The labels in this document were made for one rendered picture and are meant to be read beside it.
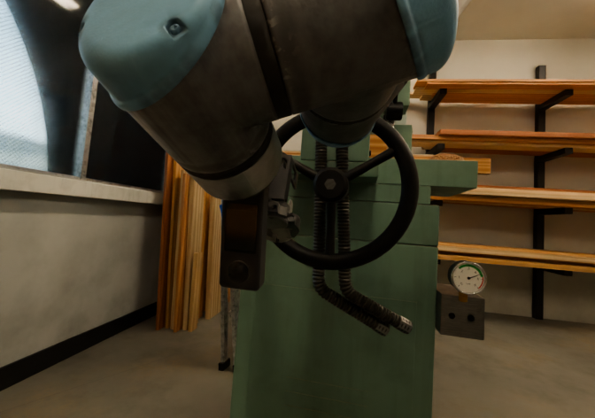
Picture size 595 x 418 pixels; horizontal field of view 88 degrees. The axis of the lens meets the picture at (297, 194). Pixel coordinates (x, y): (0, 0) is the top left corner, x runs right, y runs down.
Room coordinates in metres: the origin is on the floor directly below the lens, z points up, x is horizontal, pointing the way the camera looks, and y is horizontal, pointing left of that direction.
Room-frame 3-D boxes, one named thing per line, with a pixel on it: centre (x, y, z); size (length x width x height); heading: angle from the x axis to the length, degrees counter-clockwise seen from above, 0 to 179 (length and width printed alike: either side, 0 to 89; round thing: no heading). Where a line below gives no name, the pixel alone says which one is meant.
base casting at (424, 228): (0.99, -0.15, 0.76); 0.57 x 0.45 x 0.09; 168
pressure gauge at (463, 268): (0.61, -0.34, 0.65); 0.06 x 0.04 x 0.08; 78
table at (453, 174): (0.76, -0.10, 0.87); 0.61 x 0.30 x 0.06; 78
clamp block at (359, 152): (0.68, -0.08, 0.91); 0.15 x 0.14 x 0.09; 78
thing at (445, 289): (0.68, -0.36, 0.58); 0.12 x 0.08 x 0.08; 168
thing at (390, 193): (0.81, -0.12, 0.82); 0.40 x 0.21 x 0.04; 78
